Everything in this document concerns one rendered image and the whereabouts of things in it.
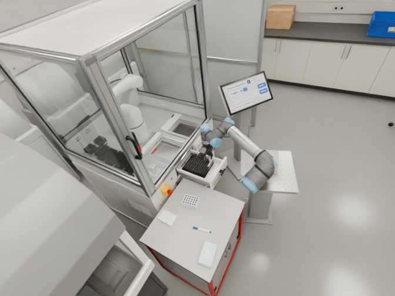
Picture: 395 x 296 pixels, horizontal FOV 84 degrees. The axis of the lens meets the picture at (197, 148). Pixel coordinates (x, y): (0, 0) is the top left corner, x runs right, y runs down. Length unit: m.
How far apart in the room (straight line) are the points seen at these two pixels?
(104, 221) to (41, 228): 0.21
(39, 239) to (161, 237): 0.97
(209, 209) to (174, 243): 0.36
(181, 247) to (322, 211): 1.69
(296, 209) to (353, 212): 0.57
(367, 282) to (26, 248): 2.49
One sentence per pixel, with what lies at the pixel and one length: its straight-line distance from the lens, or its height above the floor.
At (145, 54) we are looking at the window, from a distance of 1.31.
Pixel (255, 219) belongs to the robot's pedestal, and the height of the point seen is 0.02.
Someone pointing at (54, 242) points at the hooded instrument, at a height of 1.61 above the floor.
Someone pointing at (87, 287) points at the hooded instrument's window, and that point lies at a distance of 1.19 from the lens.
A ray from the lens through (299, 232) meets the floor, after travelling 2.62.
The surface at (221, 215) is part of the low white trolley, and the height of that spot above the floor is 0.76.
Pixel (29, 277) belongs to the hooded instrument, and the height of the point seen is 1.59.
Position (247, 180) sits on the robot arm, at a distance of 1.31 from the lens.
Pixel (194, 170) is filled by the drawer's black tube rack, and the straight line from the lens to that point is 1.81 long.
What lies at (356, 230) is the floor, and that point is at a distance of 2.84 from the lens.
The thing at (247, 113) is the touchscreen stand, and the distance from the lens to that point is 2.48.
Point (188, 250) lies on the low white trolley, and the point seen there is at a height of 0.76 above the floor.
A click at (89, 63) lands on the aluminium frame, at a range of 1.06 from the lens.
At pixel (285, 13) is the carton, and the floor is 1.14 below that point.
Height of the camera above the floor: 2.32
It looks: 46 degrees down
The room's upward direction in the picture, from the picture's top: 9 degrees counter-clockwise
